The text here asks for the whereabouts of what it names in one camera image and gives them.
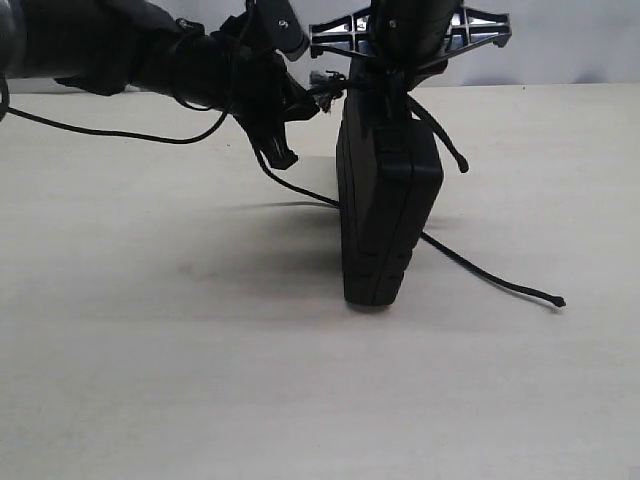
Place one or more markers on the black plastic carrying case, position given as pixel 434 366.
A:
pixel 389 175

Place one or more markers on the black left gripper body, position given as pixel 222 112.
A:
pixel 255 79

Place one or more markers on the white backdrop curtain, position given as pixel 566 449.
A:
pixel 550 45

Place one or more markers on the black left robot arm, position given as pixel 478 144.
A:
pixel 190 64

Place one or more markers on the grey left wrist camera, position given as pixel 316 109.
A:
pixel 283 28

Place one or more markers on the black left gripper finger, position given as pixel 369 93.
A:
pixel 298 103

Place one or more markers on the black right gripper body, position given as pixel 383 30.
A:
pixel 416 38

